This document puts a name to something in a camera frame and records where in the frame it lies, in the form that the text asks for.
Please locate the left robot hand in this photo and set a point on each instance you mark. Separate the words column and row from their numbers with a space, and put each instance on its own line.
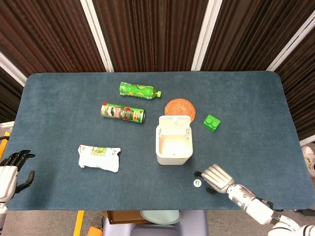
column 8, row 177

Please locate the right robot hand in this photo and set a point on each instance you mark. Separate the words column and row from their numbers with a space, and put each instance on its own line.
column 217, row 178

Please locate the small white green cap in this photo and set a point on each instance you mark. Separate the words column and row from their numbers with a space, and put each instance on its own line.
column 197, row 183

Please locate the white plastic bin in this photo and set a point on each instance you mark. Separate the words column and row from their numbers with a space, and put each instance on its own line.
column 174, row 141

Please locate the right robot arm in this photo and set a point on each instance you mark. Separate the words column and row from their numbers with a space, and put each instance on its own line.
column 256, row 206

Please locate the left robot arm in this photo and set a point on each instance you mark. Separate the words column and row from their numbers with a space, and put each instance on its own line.
column 2, row 214

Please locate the white ceramic plate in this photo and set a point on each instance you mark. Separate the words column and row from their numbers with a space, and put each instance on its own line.
column 160, row 216

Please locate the orange woven coaster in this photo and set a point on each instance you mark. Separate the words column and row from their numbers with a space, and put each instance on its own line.
column 179, row 107

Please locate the green chips can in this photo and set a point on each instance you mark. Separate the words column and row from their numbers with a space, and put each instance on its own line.
column 123, row 113

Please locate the grey plastic stool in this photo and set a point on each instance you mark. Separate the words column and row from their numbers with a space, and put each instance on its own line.
column 192, row 223

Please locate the green toy building block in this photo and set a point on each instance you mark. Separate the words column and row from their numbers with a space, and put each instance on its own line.
column 211, row 123

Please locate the crumpled white snack wrapper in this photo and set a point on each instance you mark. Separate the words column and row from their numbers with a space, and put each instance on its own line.
column 98, row 158

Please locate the white sneaker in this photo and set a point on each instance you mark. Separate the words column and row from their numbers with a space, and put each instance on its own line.
column 309, row 159

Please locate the blue felt table mat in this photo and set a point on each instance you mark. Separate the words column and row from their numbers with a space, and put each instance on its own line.
column 123, row 184

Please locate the orange box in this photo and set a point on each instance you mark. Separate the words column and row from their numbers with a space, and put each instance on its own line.
column 94, row 231

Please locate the brown cardboard box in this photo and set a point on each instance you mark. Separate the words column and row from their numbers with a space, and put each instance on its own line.
column 121, row 216

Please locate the green plastic bottle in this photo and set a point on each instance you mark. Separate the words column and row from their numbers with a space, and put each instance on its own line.
column 137, row 90

